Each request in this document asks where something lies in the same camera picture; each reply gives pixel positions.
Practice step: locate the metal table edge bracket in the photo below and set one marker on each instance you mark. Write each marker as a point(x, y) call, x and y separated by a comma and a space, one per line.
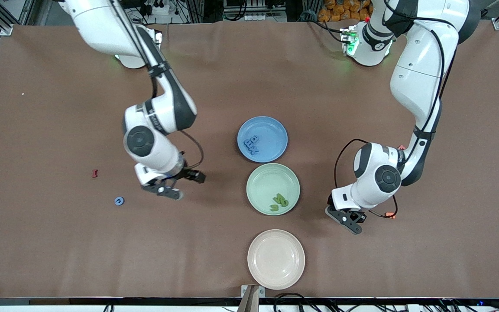
point(249, 299)

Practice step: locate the black table edge rail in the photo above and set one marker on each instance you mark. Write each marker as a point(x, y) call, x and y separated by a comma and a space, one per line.
point(102, 301)

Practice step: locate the blue foam letter a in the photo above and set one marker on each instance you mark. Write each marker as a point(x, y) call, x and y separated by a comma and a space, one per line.
point(256, 138)

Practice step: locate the beige plate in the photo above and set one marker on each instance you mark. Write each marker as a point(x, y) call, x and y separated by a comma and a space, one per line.
point(276, 259)

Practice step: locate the green plate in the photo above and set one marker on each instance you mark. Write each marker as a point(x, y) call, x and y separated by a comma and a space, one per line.
point(262, 182)

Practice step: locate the brown table cover mat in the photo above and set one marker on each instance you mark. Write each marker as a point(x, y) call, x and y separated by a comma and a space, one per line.
point(189, 242)

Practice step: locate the orange bag pile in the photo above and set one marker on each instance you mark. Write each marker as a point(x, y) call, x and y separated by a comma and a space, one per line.
point(340, 8)

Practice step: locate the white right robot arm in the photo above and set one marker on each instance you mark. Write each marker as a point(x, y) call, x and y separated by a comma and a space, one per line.
point(145, 143)

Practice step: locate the blue foam letter e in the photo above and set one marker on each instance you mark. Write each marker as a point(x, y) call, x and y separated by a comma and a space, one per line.
point(116, 201)

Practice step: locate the green foam letter u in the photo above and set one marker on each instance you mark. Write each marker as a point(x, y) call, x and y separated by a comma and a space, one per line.
point(274, 209)

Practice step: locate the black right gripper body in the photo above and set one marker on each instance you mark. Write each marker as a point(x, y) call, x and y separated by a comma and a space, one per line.
point(187, 173)

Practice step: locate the blue foam letter m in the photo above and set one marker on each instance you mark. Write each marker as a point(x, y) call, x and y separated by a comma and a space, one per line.
point(247, 142)

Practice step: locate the white power strip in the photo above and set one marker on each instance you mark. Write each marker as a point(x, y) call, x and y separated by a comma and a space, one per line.
point(160, 8)

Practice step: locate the blue plate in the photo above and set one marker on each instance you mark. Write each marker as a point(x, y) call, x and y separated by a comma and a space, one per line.
point(271, 130)

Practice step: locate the blue foam letter t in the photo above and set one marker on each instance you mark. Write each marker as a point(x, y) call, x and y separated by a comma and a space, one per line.
point(254, 150)

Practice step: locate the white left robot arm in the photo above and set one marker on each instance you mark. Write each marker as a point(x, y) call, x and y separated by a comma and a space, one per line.
point(383, 177)

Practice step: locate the green foam letter N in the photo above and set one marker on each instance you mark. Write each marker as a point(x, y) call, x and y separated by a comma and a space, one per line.
point(278, 197)

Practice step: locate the grey power strip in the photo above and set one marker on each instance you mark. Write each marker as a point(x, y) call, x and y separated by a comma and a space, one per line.
point(264, 17)

